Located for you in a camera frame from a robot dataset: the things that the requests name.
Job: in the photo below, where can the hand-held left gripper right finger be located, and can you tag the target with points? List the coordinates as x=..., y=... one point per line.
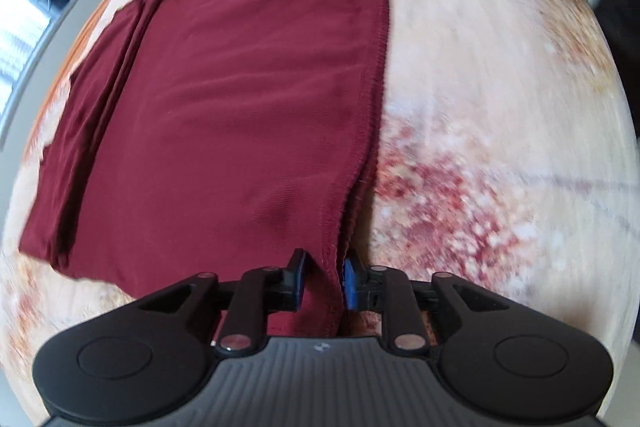
x=351, y=284

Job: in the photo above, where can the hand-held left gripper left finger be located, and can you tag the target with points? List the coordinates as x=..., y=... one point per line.
x=300, y=279

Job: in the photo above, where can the dark red long-sleeve shirt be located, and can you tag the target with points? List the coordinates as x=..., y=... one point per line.
x=225, y=107

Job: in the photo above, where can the orange bed sheet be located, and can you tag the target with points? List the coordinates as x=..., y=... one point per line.
x=82, y=49

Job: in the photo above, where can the window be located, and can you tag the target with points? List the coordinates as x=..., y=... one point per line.
x=20, y=37

